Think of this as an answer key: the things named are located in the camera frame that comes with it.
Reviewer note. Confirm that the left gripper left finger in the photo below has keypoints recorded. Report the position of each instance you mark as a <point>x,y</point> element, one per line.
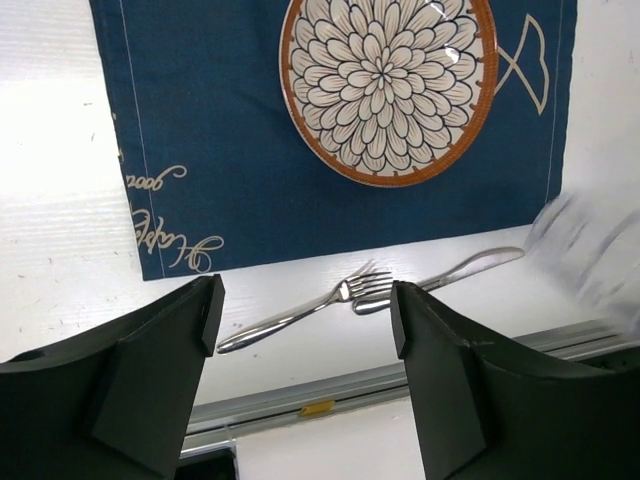
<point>113,402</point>

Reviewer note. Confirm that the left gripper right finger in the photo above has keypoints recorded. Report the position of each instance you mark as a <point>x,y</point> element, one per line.
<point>488,407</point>

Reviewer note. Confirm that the silver table knife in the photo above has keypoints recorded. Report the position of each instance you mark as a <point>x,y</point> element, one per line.
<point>475,264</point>

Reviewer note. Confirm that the silver fork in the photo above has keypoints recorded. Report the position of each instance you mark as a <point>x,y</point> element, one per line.
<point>364,281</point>

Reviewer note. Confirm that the blue fish placemat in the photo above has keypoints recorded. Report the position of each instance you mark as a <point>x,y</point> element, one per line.
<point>218,177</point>

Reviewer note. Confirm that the floral ceramic plate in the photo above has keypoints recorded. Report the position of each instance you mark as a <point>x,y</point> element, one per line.
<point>388,93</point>

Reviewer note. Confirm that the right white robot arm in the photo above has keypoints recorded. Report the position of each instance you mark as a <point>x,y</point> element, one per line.
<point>587,243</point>

